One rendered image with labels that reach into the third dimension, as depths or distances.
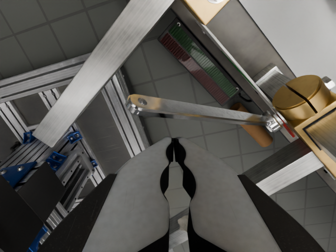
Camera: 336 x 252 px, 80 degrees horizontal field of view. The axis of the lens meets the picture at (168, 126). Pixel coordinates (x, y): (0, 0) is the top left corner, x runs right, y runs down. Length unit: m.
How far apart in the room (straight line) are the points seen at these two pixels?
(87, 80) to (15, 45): 1.12
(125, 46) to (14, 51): 1.17
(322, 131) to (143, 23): 0.20
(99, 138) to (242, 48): 0.86
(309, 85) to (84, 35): 1.04
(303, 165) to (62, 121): 0.30
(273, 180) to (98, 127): 0.88
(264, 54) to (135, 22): 0.24
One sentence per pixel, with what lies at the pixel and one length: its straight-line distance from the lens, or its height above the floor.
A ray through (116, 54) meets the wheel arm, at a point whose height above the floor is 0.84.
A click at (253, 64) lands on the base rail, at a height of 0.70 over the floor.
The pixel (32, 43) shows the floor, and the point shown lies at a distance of 1.30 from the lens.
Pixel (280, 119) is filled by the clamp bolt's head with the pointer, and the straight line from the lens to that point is 0.25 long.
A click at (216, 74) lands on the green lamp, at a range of 0.37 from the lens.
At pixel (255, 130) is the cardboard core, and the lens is 1.21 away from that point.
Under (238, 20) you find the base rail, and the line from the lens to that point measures 0.37.
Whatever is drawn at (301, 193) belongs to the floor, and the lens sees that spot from 1.76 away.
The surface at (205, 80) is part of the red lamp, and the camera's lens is 0.37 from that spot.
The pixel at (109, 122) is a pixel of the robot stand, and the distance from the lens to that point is 1.02.
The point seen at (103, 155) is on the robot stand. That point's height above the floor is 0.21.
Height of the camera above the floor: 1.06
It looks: 61 degrees down
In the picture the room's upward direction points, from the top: 174 degrees counter-clockwise
